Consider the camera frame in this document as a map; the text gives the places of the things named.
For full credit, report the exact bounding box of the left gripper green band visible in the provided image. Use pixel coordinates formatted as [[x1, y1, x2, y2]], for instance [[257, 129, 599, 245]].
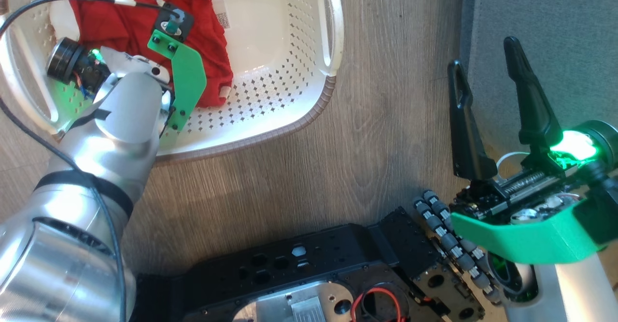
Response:
[[46, 29, 208, 151]]

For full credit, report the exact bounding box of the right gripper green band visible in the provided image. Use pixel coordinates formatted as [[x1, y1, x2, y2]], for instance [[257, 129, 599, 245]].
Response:
[[447, 36, 618, 265]]

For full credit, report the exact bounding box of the red cloth garment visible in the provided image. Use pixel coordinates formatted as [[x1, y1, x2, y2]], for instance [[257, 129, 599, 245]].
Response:
[[59, 0, 234, 109]]

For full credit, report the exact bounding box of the grey fabric sofa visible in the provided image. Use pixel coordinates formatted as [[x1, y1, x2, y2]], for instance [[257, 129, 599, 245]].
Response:
[[461, 0, 618, 178]]

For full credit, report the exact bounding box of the white plastic laundry basket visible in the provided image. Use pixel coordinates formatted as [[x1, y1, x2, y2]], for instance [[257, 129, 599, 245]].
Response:
[[0, 0, 344, 164]]

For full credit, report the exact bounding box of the omni wheel with grey rollers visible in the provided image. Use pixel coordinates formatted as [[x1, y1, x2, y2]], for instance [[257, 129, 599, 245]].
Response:
[[413, 190, 504, 306]]

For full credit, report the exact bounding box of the thin white cable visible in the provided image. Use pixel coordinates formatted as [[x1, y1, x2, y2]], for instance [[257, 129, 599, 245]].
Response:
[[496, 151, 530, 174]]

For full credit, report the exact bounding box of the thin red wire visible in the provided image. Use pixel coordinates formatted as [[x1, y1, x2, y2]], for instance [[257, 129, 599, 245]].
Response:
[[350, 287, 404, 322]]

